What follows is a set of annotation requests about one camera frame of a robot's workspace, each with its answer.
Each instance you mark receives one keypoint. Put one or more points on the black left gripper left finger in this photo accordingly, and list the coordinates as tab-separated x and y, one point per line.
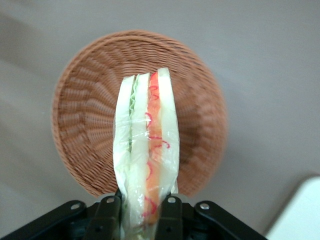
107	220

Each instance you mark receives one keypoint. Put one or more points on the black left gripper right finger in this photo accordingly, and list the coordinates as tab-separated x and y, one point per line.
171	220

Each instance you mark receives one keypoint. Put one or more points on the triangle sandwich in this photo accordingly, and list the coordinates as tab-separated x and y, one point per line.
140	150

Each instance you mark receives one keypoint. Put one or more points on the round brown wicker basket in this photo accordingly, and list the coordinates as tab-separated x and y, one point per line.
87	112

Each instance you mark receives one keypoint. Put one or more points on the cream plastic tray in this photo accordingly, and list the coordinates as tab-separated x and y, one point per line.
300	212

